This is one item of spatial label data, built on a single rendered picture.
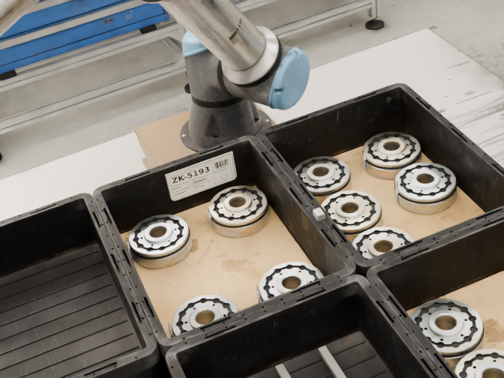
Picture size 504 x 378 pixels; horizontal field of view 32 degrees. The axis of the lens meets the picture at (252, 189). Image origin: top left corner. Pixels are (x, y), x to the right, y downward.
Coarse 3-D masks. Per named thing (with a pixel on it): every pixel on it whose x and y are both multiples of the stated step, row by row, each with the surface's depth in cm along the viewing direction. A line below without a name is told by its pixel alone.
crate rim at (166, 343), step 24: (240, 144) 150; (168, 168) 147; (96, 192) 144; (288, 192) 138; (312, 216) 132; (120, 240) 134; (336, 240) 127; (144, 288) 125; (312, 288) 120; (144, 312) 121; (240, 312) 119; (192, 336) 116
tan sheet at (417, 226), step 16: (352, 160) 158; (352, 176) 155; (368, 176) 154; (368, 192) 151; (384, 192) 150; (384, 208) 147; (400, 208) 146; (448, 208) 145; (464, 208) 144; (480, 208) 144; (384, 224) 144; (400, 224) 143; (416, 224) 143; (432, 224) 142; (448, 224) 142
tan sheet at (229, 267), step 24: (192, 216) 152; (192, 240) 147; (216, 240) 146; (240, 240) 145; (264, 240) 145; (288, 240) 144; (192, 264) 142; (216, 264) 142; (240, 264) 141; (264, 264) 140; (312, 264) 139; (168, 288) 139; (192, 288) 138; (216, 288) 137; (240, 288) 136; (168, 312) 134; (168, 336) 131
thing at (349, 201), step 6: (348, 198) 144; (342, 204) 143; (348, 204) 144; (354, 204) 144; (360, 204) 143; (336, 210) 142; (360, 210) 142; (342, 216) 141; (348, 216) 141; (354, 216) 141
